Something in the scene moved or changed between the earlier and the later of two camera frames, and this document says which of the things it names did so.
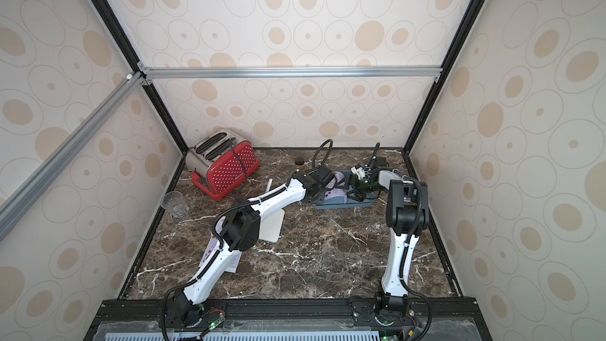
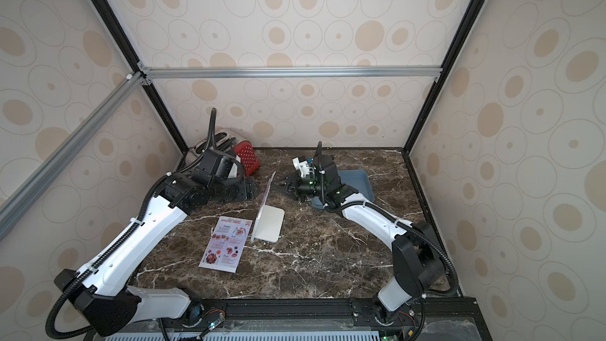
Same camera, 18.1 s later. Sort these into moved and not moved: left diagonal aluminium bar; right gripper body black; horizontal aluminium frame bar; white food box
Moved: right gripper body black
Not moved: left diagonal aluminium bar; horizontal aluminium frame bar; white food box
